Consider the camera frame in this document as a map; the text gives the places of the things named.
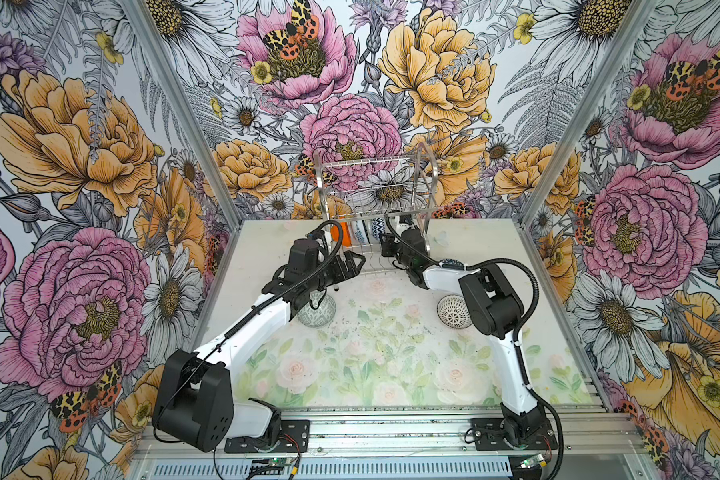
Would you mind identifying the plain orange bowl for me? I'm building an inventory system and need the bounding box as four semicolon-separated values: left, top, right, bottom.
330;222;352;248

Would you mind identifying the blue floral bowl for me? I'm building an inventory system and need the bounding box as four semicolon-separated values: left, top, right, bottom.
349;220;369;245

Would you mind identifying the steel two-tier dish rack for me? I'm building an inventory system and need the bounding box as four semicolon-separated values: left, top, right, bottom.
313;144;439;248

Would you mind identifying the dark blue dotted bowl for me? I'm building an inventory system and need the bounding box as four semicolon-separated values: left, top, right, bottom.
368;217;387;243

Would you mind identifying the orange patterned bowl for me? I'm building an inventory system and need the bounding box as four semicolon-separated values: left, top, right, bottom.
439;259;465;270

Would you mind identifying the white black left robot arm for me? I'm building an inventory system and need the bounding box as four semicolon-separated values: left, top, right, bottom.
152;233;366;452

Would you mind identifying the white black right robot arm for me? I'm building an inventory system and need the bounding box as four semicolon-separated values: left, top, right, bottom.
380;218;551;449

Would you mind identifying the green patterned bowl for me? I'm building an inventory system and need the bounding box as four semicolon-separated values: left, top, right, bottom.
295;291;337;328

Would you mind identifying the white brown lattice bowl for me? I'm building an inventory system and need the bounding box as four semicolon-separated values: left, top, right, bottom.
437;295;473;330

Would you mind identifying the green circuit board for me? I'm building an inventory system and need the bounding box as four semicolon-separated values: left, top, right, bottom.
245;458;300;480

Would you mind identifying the white perforated vent strip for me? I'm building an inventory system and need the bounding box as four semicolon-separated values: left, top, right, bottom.
144;456;512;479

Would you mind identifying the left black corrugated cable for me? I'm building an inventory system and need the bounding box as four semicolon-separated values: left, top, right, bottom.
155;219;345;421

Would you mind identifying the black corrugated cable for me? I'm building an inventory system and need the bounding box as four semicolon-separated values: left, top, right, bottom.
383;215;565;480
155;219;345;421

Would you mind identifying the right aluminium frame post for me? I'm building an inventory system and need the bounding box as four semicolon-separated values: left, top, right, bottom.
518;0;661;228

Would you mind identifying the aluminium frame post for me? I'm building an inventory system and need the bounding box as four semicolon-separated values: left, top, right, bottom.
518;0;661;228
116;0;242;230

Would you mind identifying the aluminium mounting rail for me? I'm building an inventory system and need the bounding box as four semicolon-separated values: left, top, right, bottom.
131;407;646;460

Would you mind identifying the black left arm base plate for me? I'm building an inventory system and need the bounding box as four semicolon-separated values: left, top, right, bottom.
223;420;311;454

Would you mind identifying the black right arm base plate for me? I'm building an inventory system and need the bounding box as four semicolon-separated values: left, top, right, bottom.
470;417;558;452

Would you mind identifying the right black corrugated cable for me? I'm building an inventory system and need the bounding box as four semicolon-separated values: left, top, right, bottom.
383;215;565;480

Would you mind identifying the left aluminium frame post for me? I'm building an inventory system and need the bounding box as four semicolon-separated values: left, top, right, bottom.
116;0;242;230

